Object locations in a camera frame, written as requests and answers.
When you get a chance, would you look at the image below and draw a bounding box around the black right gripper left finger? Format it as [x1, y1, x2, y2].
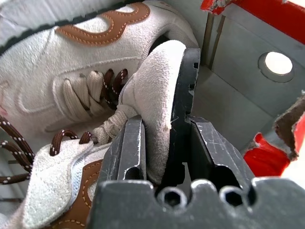
[100, 115, 148, 184]

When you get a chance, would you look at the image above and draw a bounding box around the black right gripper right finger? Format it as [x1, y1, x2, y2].
[161, 48, 256, 189]

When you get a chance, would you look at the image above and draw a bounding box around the white sneaker with beige laces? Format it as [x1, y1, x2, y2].
[0, 0, 200, 187]

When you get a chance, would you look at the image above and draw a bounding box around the red cardboard shoebox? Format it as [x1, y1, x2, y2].
[0, 0, 305, 206]

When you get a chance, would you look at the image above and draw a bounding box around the white sneaker with brown laces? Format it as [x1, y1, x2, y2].
[0, 115, 106, 229]

